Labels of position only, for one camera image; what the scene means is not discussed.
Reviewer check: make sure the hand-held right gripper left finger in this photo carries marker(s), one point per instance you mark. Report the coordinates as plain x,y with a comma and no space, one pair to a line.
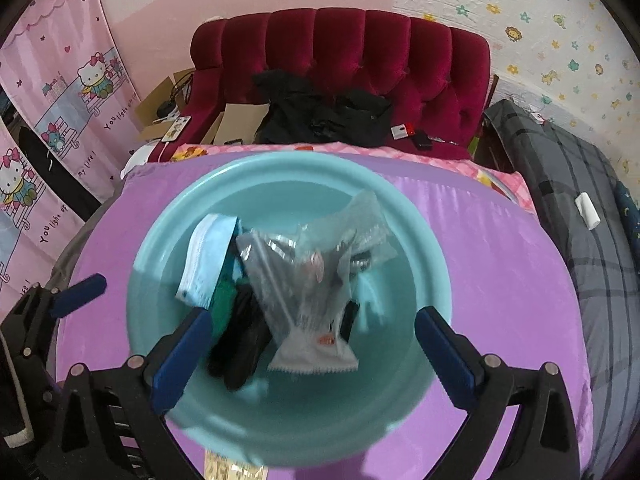
180,360

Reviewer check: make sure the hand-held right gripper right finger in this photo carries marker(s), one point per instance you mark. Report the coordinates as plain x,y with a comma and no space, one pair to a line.
445,360

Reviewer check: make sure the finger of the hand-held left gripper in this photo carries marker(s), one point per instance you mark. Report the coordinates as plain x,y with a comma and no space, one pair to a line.
82,290

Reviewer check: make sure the black cloth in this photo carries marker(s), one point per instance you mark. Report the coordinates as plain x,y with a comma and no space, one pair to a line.
240,350

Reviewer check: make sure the green cloth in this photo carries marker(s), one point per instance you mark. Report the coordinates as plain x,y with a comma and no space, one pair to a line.
222,310

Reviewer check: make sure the teal plastic basin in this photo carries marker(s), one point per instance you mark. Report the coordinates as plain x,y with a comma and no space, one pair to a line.
400,310

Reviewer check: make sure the blue face mask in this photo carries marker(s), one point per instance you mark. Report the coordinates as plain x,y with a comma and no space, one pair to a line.
210,250

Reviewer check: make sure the grey see-through packet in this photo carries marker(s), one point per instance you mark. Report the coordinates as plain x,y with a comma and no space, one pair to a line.
305,340

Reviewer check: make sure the clear plastic bag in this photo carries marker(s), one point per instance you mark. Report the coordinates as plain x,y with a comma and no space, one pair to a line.
365,220

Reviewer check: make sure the pink cartoon curtain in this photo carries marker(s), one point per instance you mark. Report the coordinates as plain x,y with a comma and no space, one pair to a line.
30,220
65,60

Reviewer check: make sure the black packet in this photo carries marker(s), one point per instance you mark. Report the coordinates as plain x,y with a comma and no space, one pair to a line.
350,320

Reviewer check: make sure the yellow printed packet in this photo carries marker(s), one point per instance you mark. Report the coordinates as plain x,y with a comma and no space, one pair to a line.
232,467

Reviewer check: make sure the dark cloth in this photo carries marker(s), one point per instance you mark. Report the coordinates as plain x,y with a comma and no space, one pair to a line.
40,160

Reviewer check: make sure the white cloth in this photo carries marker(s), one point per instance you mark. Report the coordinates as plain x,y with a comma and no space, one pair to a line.
140,157

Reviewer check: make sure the phone with patterned case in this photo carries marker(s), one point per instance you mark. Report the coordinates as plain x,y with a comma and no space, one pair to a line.
176,128

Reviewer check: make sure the black adapter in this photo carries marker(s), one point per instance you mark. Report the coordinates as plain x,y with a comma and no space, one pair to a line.
165,108

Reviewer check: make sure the open cardboard box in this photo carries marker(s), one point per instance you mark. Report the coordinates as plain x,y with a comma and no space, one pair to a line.
155,100

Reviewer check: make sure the white roll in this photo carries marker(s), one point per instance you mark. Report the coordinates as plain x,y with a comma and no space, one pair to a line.
587,210

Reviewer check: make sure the black wallet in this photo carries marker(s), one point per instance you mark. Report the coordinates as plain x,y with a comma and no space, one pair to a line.
423,140

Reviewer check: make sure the flat cardboard box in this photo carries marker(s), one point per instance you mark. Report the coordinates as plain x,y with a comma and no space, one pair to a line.
240,122

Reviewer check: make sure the grey plaid bedding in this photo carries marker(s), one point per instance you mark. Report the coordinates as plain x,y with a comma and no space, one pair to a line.
575,170

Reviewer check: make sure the red and white small box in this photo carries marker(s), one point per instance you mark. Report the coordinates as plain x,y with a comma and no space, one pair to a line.
402,131

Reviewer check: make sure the navy star pillow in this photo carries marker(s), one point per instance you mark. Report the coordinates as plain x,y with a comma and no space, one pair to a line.
631,215

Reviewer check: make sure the brown wooden board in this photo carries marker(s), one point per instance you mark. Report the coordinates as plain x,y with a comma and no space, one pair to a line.
492,95

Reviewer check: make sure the black jacket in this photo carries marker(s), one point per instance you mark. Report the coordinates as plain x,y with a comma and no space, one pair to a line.
300,110

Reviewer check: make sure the red tufted headboard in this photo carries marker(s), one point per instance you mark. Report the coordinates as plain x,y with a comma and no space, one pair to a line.
350,45

